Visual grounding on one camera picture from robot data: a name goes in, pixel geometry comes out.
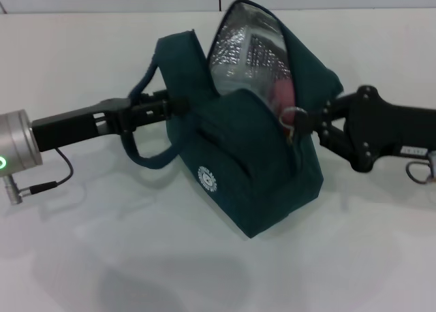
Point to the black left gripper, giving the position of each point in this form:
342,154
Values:
75,124

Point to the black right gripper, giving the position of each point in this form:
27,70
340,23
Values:
385,128

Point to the dark teal insulated lunch bag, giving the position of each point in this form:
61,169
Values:
238,175

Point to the pink toy peach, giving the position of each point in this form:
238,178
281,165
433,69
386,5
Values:
283,94

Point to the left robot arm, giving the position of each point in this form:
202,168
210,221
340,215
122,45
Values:
17,141

